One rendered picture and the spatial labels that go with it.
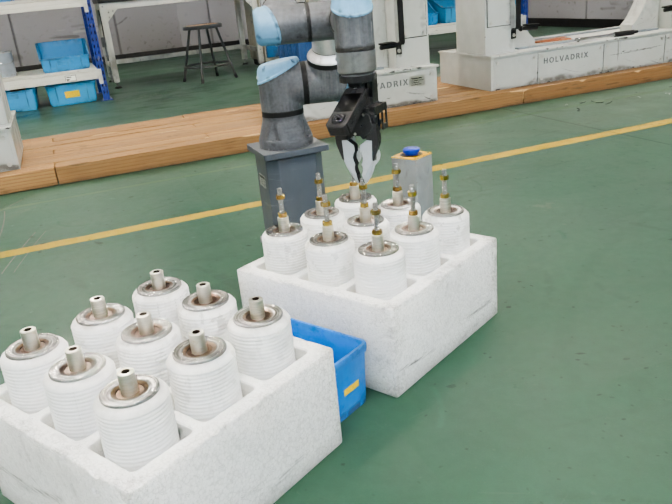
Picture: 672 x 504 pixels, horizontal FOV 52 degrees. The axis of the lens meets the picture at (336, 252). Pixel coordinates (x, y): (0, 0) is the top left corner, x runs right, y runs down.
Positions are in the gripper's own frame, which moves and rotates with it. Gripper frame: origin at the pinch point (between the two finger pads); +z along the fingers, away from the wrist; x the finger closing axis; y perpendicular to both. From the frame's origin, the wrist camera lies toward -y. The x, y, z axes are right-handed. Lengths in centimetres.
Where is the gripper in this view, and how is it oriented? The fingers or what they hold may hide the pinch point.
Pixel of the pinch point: (360, 177)
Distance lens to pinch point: 139.2
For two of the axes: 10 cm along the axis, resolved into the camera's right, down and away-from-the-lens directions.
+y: 4.5, -3.6, 8.2
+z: 0.9, 9.3, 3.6
